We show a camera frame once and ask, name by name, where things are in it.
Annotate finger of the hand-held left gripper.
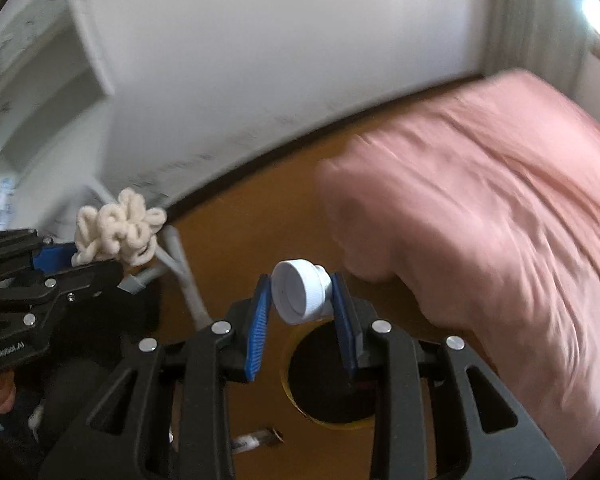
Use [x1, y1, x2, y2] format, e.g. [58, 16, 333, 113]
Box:
[0, 229, 78, 282]
[0, 260, 126, 329]

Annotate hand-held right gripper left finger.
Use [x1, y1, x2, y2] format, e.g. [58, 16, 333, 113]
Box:
[39, 273, 273, 480]

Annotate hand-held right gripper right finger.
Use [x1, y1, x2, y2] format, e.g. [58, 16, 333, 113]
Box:
[330, 272, 566, 480]

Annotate cream yarn bundle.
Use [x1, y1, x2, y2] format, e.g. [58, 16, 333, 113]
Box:
[71, 187, 168, 267]

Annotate white plastic bottle cap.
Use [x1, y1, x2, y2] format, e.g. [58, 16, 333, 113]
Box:
[271, 259, 333, 325]

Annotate yellow round bin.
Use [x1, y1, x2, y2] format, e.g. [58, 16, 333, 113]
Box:
[280, 318, 381, 430]

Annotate blue white package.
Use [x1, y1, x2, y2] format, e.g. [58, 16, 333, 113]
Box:
[0, 177, 17, 227]

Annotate small clear wrapper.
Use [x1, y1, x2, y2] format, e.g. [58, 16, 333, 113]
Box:
[232, 427, 283, 455]

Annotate pink blanket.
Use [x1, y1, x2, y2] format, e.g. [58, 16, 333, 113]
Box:
[319, 67, 600, 476]

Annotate grey curtain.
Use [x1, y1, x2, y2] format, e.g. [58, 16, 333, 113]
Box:
[485, 0, 596, 96]

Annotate white tubular frame legs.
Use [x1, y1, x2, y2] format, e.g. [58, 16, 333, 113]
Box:
[117, 225, 213, 333]

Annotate white wall cabinet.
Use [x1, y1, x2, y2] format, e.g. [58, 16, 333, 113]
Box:
[0, 0, 116, 231]

